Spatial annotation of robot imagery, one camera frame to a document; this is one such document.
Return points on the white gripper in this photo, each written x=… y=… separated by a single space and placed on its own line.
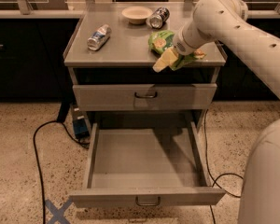
x=184 y=45

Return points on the green rice chip bag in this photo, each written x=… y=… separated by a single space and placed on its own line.
x=162 y=40

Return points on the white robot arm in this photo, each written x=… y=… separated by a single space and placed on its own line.
x=224 y=20

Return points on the closed grey upper drawer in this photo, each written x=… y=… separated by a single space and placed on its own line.
x=129 y=97

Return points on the grey drawer cabinet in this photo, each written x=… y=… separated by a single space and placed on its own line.
x=125 y=57

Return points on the open grey middle drawer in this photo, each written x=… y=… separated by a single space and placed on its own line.
x=146 y=167

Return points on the dark soda can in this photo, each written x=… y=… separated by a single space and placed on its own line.
x=158 y=18

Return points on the beige bowl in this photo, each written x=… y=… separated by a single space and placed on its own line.
x=136 y=15

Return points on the blue power box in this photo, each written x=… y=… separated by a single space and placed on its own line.
x=79 y=124

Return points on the blue tape cross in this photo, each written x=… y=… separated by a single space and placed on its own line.
x=58 y=213

